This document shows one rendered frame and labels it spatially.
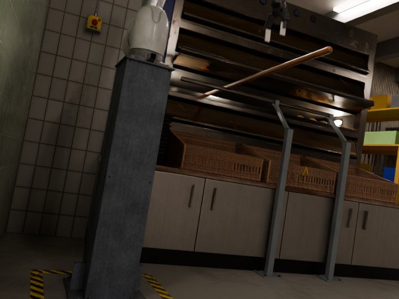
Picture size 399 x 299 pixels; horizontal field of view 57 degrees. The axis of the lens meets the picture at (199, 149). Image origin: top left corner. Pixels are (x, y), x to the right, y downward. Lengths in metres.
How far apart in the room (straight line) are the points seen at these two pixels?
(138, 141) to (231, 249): 1.12
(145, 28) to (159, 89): 0.27
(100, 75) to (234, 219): 1.34
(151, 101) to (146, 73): 0.12
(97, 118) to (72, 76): 0.32
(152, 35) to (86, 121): 1.16
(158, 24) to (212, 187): 1.06
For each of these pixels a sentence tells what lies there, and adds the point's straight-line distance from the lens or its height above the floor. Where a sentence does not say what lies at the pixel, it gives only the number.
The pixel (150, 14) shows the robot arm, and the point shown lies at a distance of 1.71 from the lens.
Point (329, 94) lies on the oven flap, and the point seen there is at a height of 1.39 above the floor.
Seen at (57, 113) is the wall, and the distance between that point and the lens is 2.67.
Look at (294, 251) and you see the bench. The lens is 2.65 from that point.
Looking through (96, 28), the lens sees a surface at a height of 1.43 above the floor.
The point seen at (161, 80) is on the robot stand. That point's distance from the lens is 1.62.
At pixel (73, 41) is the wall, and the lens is 2.76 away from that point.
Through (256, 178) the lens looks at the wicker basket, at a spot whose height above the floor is 0.60.
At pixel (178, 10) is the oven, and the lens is 2.97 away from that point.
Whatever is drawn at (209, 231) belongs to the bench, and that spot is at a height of 0.23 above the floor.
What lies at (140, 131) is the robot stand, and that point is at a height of 0.70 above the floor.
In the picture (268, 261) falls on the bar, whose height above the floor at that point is 0.09.
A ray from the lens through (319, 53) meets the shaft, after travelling 1.77.
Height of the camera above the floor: 0.57
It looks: 4 degrees up
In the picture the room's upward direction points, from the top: 9 degrees clockwise
